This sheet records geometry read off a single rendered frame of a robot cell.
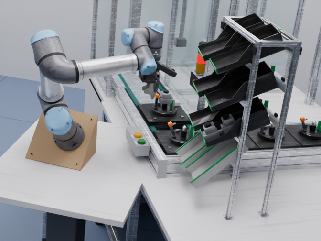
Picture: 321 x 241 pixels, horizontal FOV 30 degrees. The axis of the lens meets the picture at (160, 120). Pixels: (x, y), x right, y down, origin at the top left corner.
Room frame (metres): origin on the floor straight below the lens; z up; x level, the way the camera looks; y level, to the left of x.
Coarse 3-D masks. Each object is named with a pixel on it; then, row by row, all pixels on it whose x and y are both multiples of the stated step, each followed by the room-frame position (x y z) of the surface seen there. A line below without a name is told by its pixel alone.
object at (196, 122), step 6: (204, 108) 2.48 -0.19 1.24; (228, 108) 2.37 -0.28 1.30; (192, 114) 2.47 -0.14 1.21; (198, 114) 2.48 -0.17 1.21; (204, 114) 2.47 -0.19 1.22; (210, 114) 2.45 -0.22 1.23; (216, 114) 2.36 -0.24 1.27; (222, 114) 2.36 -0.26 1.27; (192, 120) 2.44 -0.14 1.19; (198, 120) 2.42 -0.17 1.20; (204, 120) 2.41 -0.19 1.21; (210, 120) 2.36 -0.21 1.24; (216, 120) 2.36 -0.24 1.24; (198, 126) 2.35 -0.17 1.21
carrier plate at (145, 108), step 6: (138, 108) 3.06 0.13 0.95; (144, 108) 3.03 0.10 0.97; (150, 108) 3.04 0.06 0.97; (180, 108) 3.08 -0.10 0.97; (144, 114) 2.94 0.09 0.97; (150, 114) 2.95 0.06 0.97; (180, 114) 2.99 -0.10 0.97; (186, 114) 3.00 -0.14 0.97; (150, 120) 2.87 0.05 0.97; (156, 120) 2.88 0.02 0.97; (162, 120) 2.89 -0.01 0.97; (168, 120) 2.90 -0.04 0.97; (174, 120) 2.91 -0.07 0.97; (180, 120) 2.91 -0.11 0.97; (186, 120) 2.92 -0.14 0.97
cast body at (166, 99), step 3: (165, 90) 3.01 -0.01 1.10; (168, 90) 3.01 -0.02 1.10; (162, 93) 3.00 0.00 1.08; (165, 93) 2.99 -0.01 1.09; (168, 93) 3.00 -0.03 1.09; (162, 96) 2.99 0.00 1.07; (165, 96) 2.98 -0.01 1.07; (168, 96) 2.99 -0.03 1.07; (159, 99) 3.00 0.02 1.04; (162, 99) 2.98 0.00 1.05; (165, 99) 2.98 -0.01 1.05; (168, 99) 2.99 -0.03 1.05; (171, 99) 3.00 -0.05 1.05; (162, 102) 2.98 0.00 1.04; (165, 102) 2.98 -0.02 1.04; (168, 102) 2.99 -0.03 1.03; (171, 102) 3.01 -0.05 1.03
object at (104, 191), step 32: (32, 128) 2.85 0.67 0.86; (0, 160) 2.48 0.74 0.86; (32, 160) 2.51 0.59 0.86; (96, 160) 2.58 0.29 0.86; (128, 160) 2.62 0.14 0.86; (0, 192) 2.21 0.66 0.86; (32, 192) 2.24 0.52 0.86; (64, 192) 2.26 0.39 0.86; (96, 192) 2.29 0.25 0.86; (128, 192) 2.32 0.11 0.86
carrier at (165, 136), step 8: (184, 128) 2.68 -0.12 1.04; (192, 128) 2.71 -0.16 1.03; (160, 136) 2.70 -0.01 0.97; (168, 136) 2.71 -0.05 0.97; (176, 136) 2.68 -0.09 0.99; (184, 136) 2.67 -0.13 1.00; (192, 136) 2.68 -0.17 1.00; (168, 144) 2.62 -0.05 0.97; (176, 144) 2.62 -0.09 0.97; (168, 152) 2.54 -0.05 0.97
